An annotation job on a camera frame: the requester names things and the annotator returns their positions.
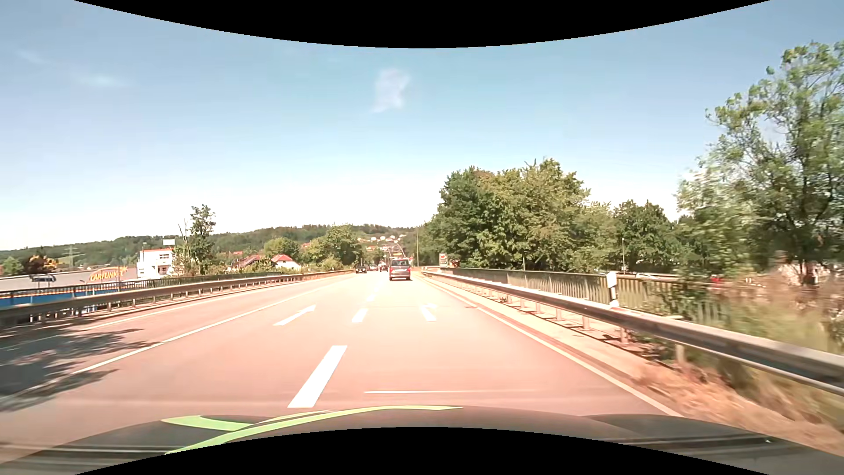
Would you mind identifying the grey metal guard rail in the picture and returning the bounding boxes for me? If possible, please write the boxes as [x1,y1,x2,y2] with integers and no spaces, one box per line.
[422,270,844,397]
[0,269,355,325]

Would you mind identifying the grey asphalt road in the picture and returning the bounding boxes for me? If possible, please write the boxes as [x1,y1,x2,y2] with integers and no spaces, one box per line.
[0,270,687,456]

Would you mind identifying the dry grass verge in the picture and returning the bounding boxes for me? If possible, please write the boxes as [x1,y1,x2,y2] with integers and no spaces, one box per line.
[633,284,844,456]

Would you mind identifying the wooded hill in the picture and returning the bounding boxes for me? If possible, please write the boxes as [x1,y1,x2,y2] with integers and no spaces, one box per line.
[0,223,423,268]

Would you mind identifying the large green tree group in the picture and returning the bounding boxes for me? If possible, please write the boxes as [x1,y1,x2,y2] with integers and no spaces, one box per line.
[422,158,687,275]

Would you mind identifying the slender green tree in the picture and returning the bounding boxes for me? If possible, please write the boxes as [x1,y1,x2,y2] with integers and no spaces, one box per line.
[175,205,218,276]

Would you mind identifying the round green tree group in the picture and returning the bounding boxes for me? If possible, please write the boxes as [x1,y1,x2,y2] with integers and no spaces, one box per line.
[264,225,365,271]

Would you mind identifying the dark metal bridge railing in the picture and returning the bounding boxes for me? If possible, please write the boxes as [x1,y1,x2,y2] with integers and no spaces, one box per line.
[0,271,284,310]

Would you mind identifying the car's own bonnet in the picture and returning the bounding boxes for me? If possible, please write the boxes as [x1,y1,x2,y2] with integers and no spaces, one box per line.
[26,405,844,475]

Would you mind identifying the tall leafy tree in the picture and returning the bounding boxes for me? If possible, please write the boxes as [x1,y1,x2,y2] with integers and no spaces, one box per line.
[676,41,844,286]

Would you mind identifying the white building with red roof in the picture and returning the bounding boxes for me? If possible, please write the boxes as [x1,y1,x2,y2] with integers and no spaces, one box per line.
[136,247,177,279]

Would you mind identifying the road markings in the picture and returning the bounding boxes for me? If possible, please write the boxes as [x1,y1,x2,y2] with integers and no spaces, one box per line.
[66,274,683,418]

